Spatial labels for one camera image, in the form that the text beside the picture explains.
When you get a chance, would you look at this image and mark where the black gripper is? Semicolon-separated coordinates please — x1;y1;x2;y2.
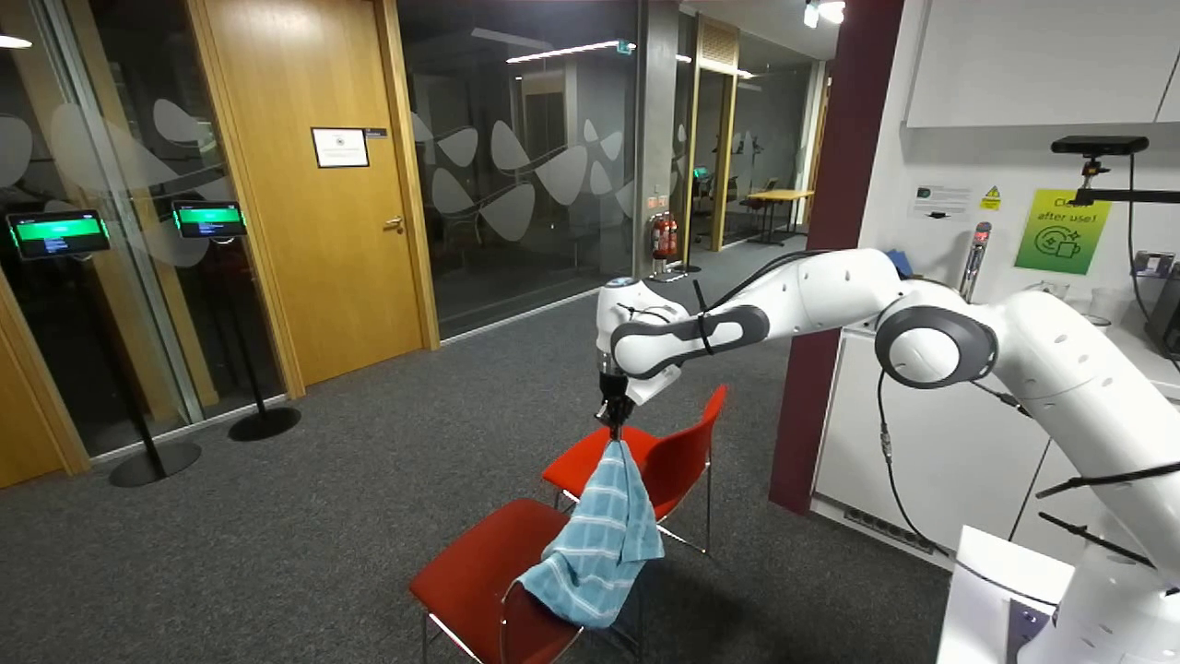
595;371;637;442

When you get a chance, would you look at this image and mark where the blue striped towel cloth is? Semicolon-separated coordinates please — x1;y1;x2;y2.
518;435;666;634

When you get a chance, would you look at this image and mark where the white robot base table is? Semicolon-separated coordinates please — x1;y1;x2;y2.
934;524;1180;664

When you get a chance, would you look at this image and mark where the red plastic chair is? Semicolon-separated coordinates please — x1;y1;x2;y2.
538;381;735;560
411;494;644;664

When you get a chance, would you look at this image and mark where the red fire extinguisher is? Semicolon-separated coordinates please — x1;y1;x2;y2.
650;210;681;265

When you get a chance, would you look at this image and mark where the wide wooden door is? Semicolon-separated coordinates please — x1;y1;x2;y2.
181;0;444;404

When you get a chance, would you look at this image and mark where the white low cabinet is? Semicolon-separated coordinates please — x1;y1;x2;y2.
809;322;1180;583

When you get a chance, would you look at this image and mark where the large framed door sign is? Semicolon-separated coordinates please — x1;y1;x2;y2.
306;121;373;175

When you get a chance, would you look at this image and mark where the tablet kiosk floor stand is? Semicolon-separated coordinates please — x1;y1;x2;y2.
161;196;306;448

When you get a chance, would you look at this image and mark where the white upper cabinet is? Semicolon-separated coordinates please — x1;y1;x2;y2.
901;0;1180;135

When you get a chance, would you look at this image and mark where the narrow wooden door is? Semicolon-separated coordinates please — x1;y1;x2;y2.
0;271;91;492

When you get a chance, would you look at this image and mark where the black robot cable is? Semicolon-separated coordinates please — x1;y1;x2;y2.
872;367;967;566

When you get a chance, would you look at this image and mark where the white wall label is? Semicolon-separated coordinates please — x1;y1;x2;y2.
911;181;976;227

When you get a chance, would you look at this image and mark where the green wall poster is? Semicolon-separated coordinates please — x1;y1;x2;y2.
1012;185;1114;280

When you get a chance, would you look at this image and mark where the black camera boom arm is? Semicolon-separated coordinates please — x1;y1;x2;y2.
1067;157;1180;210

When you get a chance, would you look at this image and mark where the black stereo camera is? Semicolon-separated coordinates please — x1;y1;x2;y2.
1050;135;1153;164

